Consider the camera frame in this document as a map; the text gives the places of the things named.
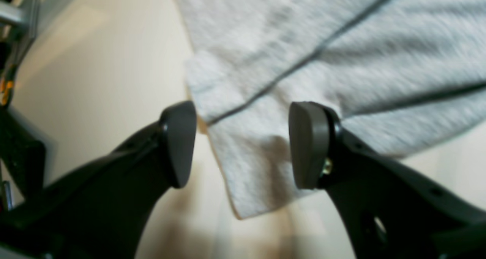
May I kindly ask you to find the grey T-shirt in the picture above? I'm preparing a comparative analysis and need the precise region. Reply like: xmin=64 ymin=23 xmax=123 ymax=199
xmin=176 ymin=0 xmax=486 ymax=219

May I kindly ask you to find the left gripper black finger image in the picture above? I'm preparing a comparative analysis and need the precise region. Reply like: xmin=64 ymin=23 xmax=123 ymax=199
xmin=288 ymin=101 xmax=486 ymax=259

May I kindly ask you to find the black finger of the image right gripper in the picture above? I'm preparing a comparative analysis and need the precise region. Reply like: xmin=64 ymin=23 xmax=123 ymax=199
xmin=1 ymin=101 xmax=197 ymax=259

